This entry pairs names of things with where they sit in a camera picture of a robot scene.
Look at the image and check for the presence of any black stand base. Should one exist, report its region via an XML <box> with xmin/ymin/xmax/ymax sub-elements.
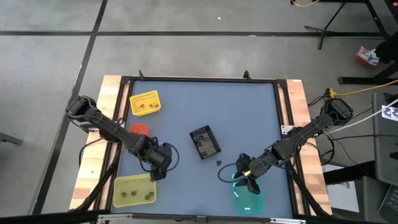
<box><xmin>338</xmin><ymin>0</ymin><xmax>398</xmax><ymax>85</ymax></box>

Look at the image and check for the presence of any grey desk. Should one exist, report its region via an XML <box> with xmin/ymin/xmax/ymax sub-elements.
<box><xmin>371</xmin><ymin>92</ymin><xmax>398</xmax><ymax>187</ymax></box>

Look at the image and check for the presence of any black light stand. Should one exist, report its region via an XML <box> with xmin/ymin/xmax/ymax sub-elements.
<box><xmin>303</xmin><ymin>0</ymin><xmax>348</xmax><ymax>50</ymax></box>

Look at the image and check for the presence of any yellow slotted plastic basket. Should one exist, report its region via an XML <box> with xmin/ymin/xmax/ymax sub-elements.
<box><xmin>129</xmin><ymin>90</ymin><xmax>162</xmax><ymax>117</ymax></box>

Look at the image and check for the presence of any thin yellow floor cable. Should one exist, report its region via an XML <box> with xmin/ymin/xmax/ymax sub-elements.
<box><xmin>290</xmin><ymin>0</ymin><xmax>321</xmax><ymax>7</ymax></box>

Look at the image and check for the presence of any black power cable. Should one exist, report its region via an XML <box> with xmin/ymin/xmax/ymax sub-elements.
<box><xmin>323</xmin><ymin>133</ymin><xmax>398</xmax><ymax>141</ymax></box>

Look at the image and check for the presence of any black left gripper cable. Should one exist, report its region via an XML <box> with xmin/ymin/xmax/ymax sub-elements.
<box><xmin>139</xmin><ymin>142</ymin><xmax>180</xmax><ymax>173</ymax></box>

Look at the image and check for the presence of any grey storage box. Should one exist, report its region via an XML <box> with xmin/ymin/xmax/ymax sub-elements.
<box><xmin>323</xmin><ymin>182</ymin><xmax>361</xmax><ymax>218</ymax></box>

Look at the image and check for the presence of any teal plastic bin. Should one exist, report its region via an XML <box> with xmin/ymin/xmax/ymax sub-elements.
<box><xmin>231</xmin><ymin>167</ymin><xmax>266</xmax><ymax>215</ymax></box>

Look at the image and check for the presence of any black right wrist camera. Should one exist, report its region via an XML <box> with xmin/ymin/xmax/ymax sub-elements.
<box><xmin>245</xmin><ymin>179</ymin><xmax>261</xmax><ymax>195</ymax></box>

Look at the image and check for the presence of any black slotted plastic basket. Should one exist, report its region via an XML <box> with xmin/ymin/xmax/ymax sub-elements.
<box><xmin>189</xmin><ymin>124</ymin><xmax>222</xmax><ymax>160</ymax></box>

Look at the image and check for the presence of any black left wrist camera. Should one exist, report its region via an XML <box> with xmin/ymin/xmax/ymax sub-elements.
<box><xmin>150</xmin><ymin>167</ymin><xmax>167</xmax><ymax>182</ymax></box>

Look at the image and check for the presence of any white cable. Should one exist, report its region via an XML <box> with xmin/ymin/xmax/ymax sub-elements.
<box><xmin>337</xmin><ymin>98</ymin><xmax>398</xmax><ymax>131</ymax></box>

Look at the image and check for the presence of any grey stand foot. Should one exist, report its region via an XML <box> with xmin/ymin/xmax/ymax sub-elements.
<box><xmin>0</xmin><ymin>132</ymin><xmax>24</xmax><ymax>146</ymax></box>

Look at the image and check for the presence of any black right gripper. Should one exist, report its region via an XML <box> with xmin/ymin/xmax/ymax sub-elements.
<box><xmin>233</xmin><ymin>152</ymin><xmax>274</xmax><ymax>185</ymax></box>

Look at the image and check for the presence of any orange round plastic bowl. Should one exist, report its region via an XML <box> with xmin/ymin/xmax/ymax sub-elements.
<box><xmin>129</xmin><ymin>123</ymin><xmax>150</xmax><ymax>138</ymax></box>

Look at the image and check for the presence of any yellow-green translucent plastic bin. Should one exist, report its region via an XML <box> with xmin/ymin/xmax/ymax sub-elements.
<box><xmin>113</xmin><ymin>173</ymin><xmax>157</xmax><ymax>208</ymax></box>

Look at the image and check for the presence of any white marker paper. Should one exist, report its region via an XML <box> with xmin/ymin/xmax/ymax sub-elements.
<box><xmin>381</xmin><ymin>105</ymin><xmax>398</xmax><ymax>122</ymax></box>

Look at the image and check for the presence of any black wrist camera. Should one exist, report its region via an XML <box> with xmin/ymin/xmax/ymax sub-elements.
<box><xmin>150</xmin><ymin>167</ymin><xmax>167</xmax><ymax>182</ymax></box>
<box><xmin>245</xmin><ymin>179</ymin><xmax>261</xmax><ymax>195</ymax></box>

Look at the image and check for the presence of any dark keyboard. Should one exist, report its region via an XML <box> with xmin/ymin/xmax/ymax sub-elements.
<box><xmin>377</xmin><ymin>185</ymin><xmax>398</xmax><ymax>224</ymax></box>

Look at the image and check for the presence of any person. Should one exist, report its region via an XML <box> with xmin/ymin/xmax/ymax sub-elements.
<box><xmin>355</xmin><ymin>30</ymin><xmax>398</xmax><ymax>67</ymax></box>

